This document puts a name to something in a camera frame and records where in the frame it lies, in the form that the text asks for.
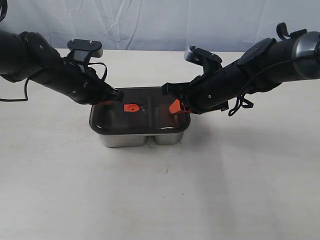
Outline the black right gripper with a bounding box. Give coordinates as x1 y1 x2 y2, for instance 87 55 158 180
161 62 250 115

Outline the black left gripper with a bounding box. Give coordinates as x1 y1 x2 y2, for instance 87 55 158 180
50 57 124 105

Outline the dark transparent lunch box lid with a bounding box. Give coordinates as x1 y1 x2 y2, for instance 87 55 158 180
89 86 192 136

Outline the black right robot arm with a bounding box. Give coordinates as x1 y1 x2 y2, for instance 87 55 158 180
161 22 320 117

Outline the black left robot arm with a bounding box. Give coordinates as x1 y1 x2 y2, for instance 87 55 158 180
0 31 124 105

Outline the steel two-compartment lunch box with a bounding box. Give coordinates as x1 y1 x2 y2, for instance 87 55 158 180
98 86 191 148

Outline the blue-grey backdrop cloth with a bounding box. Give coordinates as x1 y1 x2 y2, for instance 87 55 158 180
0 0 320 52

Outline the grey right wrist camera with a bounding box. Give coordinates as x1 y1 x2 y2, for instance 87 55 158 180
184 46 222 74

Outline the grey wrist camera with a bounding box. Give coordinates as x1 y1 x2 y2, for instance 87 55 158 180
67 39 103 62
184 46 222 74

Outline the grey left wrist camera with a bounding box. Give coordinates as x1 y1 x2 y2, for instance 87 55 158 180
67 39 103 62

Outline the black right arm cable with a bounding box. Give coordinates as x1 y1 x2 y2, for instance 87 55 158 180
227 54 301 117

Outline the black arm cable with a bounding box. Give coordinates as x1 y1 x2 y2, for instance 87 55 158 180
227 54 301 117
0 74 32 103

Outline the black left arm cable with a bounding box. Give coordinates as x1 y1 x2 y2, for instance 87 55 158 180
0 74 32 103

